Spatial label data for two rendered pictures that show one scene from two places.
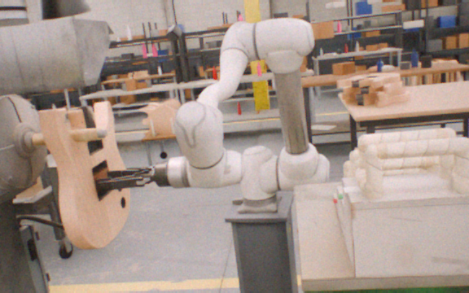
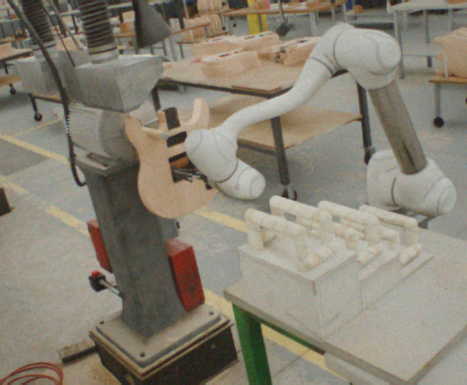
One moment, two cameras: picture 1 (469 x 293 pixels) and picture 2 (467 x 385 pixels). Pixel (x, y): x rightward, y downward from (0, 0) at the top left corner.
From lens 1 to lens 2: 1.24 m
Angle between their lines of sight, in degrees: 44
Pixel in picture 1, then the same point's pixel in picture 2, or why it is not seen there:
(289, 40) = (359, 59)
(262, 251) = not seen: hidden behind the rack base
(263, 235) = not seen: hidden behind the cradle
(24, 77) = (103, 100)
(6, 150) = (115, 137)
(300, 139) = (404, 159)
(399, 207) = (261, 264)
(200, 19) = not seen: outside the picture
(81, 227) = (149, 201)
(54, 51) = (110, 88)
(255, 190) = (373, 198)
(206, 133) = (200, 159)
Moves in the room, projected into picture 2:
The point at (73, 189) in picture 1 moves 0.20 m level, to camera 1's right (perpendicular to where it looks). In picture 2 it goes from (144, 173) to (183, 181)
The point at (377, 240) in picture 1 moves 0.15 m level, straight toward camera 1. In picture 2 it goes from (254, 282) to (201, 305)
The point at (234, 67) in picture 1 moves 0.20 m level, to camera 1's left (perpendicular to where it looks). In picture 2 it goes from (305, 81) to (259, 80)
